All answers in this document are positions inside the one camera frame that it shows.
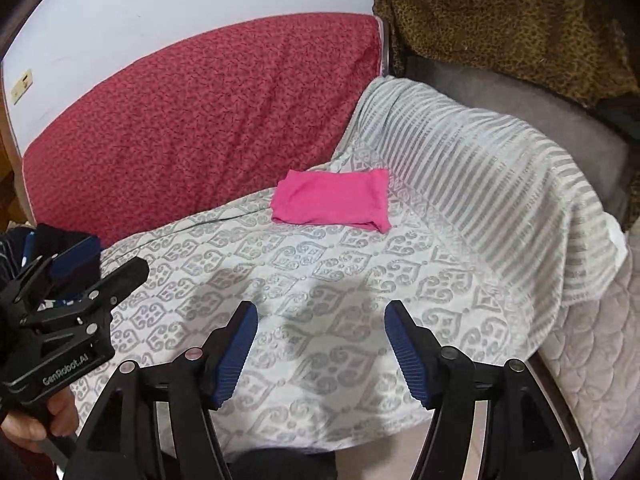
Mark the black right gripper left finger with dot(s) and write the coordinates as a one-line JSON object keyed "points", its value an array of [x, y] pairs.
{"points": [[153, 422]]}

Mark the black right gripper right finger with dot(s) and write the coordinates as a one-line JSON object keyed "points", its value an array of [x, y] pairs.
{"points": [[523, 440]]}

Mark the pink pant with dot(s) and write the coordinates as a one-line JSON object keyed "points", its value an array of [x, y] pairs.
{"points": [[322, 198]]}

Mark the person's left hand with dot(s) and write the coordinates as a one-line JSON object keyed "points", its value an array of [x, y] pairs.
{"points": [[27, 431]]}

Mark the white quilted mattress pad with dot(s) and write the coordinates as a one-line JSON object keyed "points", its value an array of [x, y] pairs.
{"points": [[593, 355]]}

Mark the white grey patterned bedsheet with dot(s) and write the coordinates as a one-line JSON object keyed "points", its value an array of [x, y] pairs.
{"points": [[494, 233]]}

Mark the grey sofa cushion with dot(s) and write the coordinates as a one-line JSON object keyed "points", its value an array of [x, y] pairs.
{"points": [[600, 151]]}

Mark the red patterned blanket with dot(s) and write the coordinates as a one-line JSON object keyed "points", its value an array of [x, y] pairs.
{"points": [[204, 121]]}

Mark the brown leopard fuzzy blanket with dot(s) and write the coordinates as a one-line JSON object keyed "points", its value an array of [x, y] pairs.
{"points": [[574, 48]]}

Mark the beige wall socket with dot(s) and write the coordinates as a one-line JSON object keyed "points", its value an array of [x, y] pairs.
{"points": [[21, 86]]}

